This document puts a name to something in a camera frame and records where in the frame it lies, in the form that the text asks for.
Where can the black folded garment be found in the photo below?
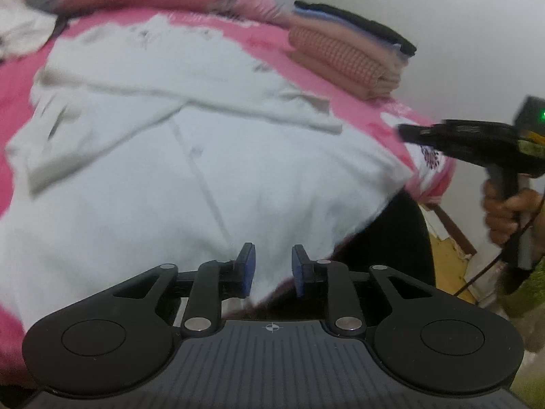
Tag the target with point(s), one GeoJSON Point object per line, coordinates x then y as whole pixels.
{"type": "Point", "coordinates": [362, 23]}

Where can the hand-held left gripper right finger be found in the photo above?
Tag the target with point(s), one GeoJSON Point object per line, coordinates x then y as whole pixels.
{"type": "Point", "coordinates": [298, 270]}

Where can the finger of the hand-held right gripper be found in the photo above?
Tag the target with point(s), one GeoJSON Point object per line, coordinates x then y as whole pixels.
{"type": "Point", "coordinates": [421, 134]}

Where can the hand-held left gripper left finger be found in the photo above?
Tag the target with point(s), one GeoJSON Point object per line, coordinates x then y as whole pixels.
{"type": "Point", "coordinates": [248, 270]}

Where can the pale pink folded garment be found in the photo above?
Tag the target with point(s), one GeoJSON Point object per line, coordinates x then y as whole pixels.
{"type": "Point", "coordinates": [362, 44]}

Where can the blue folded garment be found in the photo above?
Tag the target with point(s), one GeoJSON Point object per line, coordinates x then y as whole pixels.
{"type": "Point", "coordinates": [323, 16]}

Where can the person's right hand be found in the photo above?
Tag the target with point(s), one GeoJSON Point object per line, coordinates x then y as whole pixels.
{"type": "Point", "coordinates": [498, 217]}

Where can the beige folded cloth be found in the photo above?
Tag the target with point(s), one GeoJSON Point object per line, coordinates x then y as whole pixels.
{"type": "Point", "coordinates": [389, 85]}

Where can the white shirt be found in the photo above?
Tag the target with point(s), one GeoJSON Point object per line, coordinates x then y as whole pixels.
{"type": "Point", "coordinates": [213, 157]}

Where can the pink floral blanket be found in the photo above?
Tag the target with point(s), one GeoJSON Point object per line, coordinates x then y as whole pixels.
{"type": "Point", "coordinates": [17, 102]}

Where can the person's leg in black trousers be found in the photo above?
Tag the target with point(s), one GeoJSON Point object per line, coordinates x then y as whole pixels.
{"type": "Point", "coordinates": [391, 243]}

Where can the person's right forearm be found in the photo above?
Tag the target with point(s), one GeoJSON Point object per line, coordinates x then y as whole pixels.
{"type": "Point", "coordinates": [528, 289]}

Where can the white bulky garment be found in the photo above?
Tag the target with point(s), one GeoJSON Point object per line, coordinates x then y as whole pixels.
{"type": "Point", "coordinates": [21, 30]}

